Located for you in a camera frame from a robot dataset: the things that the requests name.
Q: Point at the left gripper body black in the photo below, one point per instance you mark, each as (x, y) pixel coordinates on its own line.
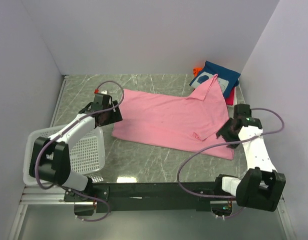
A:
(111, 116)

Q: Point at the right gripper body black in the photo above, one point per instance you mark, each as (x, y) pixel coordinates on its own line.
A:
(229, 135)

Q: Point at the pink t shirt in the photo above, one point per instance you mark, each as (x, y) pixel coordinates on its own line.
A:
(188, 123)

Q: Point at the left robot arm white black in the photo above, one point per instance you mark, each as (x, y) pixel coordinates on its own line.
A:
(50, 164)

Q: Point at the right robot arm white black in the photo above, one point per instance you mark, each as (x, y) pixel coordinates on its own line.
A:
(262, 185)

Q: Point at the red folded t shirt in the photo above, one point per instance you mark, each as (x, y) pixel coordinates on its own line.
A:
(229, 99)

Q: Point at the white folded t shirt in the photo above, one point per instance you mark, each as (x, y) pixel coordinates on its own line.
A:
(234, 97)

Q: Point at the white plastic laundry basket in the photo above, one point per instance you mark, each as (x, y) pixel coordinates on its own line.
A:
(86, 157)

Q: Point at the blue printed folded t shirt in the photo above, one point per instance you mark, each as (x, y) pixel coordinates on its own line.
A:
(227, 79)

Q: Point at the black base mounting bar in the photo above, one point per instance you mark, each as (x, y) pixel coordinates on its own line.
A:
(149, 196)

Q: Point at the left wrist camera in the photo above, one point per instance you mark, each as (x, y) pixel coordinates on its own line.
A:
(101, 100)

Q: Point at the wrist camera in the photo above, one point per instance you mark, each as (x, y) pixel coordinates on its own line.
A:
(242, 111)
(101, 100)

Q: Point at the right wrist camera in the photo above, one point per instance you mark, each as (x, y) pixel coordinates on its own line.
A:
(242, 111)

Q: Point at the aluminium rail frame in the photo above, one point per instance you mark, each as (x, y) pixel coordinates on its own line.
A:
(45, 216)

